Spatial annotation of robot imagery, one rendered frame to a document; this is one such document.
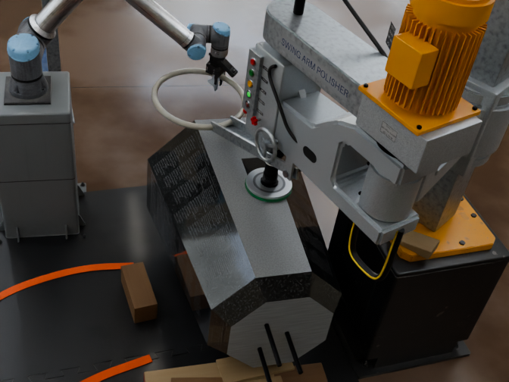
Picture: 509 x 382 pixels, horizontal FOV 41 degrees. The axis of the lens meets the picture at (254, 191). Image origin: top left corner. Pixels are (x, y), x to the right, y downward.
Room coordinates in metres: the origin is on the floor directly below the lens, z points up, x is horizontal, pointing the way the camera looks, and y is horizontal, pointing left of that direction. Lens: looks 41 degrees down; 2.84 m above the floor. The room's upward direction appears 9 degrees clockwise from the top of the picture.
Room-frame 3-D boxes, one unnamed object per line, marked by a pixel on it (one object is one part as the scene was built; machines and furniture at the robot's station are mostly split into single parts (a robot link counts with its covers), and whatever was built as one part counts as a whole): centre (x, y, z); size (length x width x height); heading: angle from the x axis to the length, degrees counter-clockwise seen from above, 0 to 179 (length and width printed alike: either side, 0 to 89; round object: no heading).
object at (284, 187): (2.40, -0.06, 0.84); 0.21 x 0.21 x 0.01
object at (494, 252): (2.44, -0.82, 0.37); 0.66 x 0.66 x 0.74; 23
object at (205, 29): (3.09, 0.40, 1.17); 0.12 x 0.12 x 0.09; 8
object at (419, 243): (2.22, -0.73, 0.80); 0.20 x 0.10 x 0.05; 60
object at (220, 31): (3.12, 0.29, 1.17); 0.10 x 0.09 x 0.12; 98
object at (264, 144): (2.23, -0.04, 1.20); 0.15 x 0.10 x 0.15; 39
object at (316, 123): (2.09, -0.30, 1.30); 0.74 x 0.23 x 0.49; 39
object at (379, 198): (1.89, -0.48, 1.34); 0.19 x 0.19 x 0.20
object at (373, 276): (1.89, -0.48, 1.05); 0.23 x 0.03 x 0.32; 39
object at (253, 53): (2.39, 0.07, 1.37); 0.08 x 0.03 x 0.28; 39
